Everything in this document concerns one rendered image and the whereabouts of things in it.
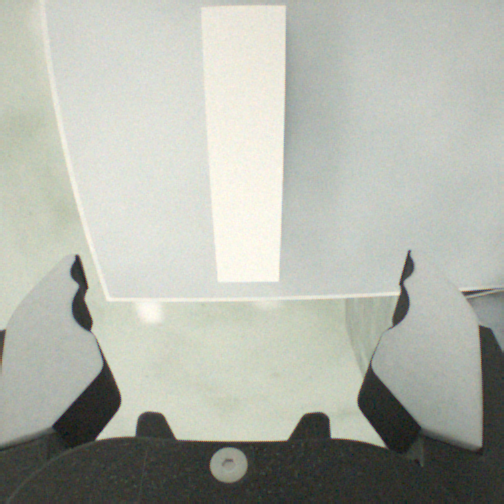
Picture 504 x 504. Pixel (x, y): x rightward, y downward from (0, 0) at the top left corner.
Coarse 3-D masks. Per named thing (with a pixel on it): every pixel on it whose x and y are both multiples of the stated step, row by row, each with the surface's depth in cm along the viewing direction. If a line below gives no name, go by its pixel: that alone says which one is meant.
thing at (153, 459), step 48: (144, 432) 5; (48, 480) 4; (96, 480) 4; (144, 480) 4; (192, 480) 4; (240, 480) 4; (288, 480) 4; (336, 480) 4; (384, 480) 4; (432, 480) 4
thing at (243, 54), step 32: (224, 32) 19; (256, 32) 19; (224, 64) 20; (256, 64) 20; (224, 96) 22; (256, 96) 22; (224, 128) 23; (256, 128) 23; (224, 160) 24; (256, 160) 24; (224, 192) 26; (256, 192) 26; (224, 224) 27; (256, 224) 27; (224, 256) 29; (256, 256) 29
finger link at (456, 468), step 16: (480, 336) 7; (496, 352) 6; (496, 368) 6; (496, 384) 5; (496, 400) 5; (496, 416) 5; (496, 432) 4; (416, 448) 5; (432, 448) 4; (448, 448) 4; (480, 448) 4; (496, 448) 4; (432, 464) 4; (448, 464) 4; (464, 464) 4; (480, 464) 4; (496, 464) 4; (448, 480) 4; (464, 480) 4; (480, 480) 4; (496, 480) 4; (464, 496) 4; (480, 496) 4; (496, 496) 3
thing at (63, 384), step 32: (32, 288) 9; (64, 288) 9; (32, 320) 7; (64, 320) 8; (32, 352) 6; (64, 352) 7; (96, 352) 7; (0, 384) 6; (32, 384) 6; (64, 384) 6; (96, 384) 6; (0, 416) 5; (32, 416) 5; (64, 416) 5; (96, 416) 6; (0, 448) 4
